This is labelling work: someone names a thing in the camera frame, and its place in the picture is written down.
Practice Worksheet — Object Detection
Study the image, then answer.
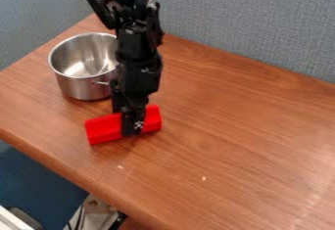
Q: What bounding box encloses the stainless steel pot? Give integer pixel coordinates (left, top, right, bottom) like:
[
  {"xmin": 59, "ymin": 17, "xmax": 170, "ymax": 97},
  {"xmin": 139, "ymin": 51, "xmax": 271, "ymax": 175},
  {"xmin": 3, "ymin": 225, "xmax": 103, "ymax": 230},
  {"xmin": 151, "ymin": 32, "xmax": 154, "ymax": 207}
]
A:
[{"xmin": 48, "ymin": 32, "xmax": 118, "ymax": 101}]

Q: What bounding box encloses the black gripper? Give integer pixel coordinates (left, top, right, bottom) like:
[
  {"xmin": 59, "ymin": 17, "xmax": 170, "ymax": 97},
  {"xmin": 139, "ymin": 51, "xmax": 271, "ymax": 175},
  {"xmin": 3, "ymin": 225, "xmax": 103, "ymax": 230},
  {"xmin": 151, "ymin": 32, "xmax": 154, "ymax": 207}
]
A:
[{"xmin": 110, "ymin": 29, "xmax": 163, "ymax": 136}]

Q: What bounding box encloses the white object at corner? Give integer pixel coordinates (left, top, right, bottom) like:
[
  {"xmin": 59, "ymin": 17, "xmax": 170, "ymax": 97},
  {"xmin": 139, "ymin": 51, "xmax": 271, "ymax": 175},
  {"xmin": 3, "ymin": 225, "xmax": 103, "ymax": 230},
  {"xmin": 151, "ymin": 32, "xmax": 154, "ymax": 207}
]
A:
[{"xmin": 0, "ymin": 206, "xmax": 34, "ymax": 230}]

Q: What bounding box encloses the red rectangular block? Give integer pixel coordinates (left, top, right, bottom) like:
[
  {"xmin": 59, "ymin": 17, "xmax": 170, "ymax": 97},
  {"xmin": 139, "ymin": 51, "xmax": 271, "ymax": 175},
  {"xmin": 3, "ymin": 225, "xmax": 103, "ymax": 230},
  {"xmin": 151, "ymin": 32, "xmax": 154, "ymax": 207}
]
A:
[{"xmin": 84, "ymin": 105, "xmax": 163, "ymax": 145}]

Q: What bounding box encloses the metal table leg bracket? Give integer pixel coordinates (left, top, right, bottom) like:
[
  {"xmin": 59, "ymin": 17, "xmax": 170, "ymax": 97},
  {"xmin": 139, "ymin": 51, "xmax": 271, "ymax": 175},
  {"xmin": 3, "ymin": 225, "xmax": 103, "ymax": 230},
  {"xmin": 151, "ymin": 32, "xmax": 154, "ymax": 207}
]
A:
[{"xmin": 64, "ymin": 195, "xmax": 127, "ymax": 230}]

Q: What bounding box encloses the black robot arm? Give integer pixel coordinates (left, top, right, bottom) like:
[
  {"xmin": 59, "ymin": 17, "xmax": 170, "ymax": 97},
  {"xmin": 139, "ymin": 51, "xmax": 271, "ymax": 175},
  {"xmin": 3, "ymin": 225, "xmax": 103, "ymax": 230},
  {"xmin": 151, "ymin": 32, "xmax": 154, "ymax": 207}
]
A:
[{"xmin": 87, "ymin": 0, "xmax": 165, "ymax": 136}]

